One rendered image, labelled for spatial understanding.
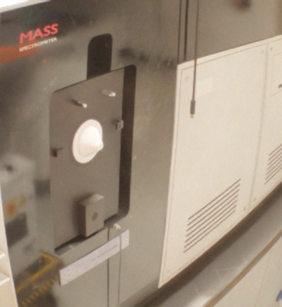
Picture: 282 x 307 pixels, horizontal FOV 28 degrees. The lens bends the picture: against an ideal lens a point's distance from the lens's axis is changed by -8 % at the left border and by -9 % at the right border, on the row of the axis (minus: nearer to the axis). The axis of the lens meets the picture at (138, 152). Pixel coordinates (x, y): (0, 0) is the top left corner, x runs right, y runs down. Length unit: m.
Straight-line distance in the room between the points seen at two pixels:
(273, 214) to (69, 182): 0.90
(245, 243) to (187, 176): 0.44
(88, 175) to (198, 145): 0.30
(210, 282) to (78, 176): 0.58
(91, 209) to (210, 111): 0.35
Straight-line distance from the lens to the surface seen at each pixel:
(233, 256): 1.43
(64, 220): 0.86
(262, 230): 1.56
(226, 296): 1.40
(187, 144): 1.06
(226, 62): 1.13
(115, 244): 0.97
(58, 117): 0.78
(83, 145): 0.82
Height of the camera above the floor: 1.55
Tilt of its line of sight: 25 degrees down
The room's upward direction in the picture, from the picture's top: 3 degrees clockwise
